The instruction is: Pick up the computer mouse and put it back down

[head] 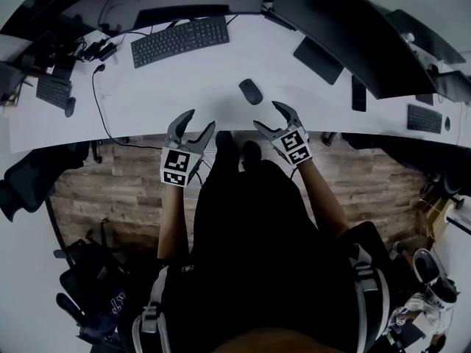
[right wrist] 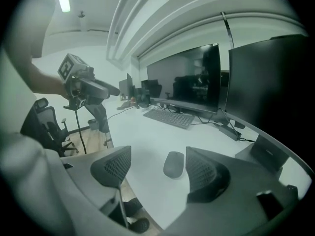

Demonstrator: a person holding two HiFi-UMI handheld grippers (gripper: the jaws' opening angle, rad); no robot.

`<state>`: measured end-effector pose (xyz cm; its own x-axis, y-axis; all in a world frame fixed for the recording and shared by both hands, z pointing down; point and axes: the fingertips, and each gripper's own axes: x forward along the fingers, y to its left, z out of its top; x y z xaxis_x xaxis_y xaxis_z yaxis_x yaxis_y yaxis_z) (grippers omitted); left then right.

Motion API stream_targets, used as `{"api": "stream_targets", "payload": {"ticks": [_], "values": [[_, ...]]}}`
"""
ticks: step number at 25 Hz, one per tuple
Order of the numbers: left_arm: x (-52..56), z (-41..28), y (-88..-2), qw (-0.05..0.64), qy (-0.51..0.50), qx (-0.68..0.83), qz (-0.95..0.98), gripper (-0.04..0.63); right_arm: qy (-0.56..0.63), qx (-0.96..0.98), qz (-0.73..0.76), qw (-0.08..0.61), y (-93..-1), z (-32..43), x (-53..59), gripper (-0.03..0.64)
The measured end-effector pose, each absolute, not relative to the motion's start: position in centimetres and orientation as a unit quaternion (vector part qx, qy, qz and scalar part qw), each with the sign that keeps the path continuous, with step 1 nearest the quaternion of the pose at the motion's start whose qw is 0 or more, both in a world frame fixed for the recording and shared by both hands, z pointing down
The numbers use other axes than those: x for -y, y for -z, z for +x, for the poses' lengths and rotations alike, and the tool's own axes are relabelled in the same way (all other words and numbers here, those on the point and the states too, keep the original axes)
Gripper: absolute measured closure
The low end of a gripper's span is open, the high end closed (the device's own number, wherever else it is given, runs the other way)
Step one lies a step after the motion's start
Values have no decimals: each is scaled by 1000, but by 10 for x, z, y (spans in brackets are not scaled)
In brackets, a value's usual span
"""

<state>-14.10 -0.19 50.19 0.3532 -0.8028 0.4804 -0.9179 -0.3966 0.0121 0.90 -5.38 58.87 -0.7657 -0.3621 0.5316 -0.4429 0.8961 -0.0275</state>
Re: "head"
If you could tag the black computer mouse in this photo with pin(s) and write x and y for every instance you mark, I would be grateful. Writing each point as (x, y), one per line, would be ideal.
(70, 107)
(447, 123)

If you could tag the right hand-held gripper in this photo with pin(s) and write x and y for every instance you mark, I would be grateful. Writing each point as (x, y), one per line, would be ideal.
(294, 145)

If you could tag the flat black monitor with stand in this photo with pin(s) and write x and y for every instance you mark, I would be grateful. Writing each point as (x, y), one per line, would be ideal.
(349, 20)

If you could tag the person's right forearm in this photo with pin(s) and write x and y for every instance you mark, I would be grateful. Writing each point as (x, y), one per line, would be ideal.
(324, 200)

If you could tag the black power adapter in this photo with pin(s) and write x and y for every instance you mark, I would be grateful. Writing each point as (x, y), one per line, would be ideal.
(107, 51)
(90, 50)

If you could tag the person's black clothed body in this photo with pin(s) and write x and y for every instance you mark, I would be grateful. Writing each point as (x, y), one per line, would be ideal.
(257, 234)

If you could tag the black mesh office chair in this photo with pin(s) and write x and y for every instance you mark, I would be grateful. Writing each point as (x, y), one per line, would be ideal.
(33, 182)

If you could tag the dark grey mouse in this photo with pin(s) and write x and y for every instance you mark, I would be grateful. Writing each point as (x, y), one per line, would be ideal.
(251, 91)

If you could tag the black full-size keyboard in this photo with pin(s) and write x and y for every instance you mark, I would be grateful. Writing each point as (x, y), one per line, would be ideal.
(180, 40)

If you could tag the person's left forearm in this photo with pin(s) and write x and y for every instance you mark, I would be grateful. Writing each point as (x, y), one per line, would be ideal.
(173, 223)

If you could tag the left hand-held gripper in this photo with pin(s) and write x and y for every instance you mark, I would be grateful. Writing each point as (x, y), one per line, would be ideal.
(178, 164)

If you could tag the grey monitor back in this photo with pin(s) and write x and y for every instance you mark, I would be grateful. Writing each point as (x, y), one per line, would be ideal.
(423, 35)

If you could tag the small black keyboard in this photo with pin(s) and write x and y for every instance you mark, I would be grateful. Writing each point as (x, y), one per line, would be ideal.
(53, 90)
(424, 118)

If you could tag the white grey rounded device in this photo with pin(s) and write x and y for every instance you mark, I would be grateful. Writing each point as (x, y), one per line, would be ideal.
(430, 270)

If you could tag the black smartphone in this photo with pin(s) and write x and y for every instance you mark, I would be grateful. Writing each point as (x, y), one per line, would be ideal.
(358, 94)

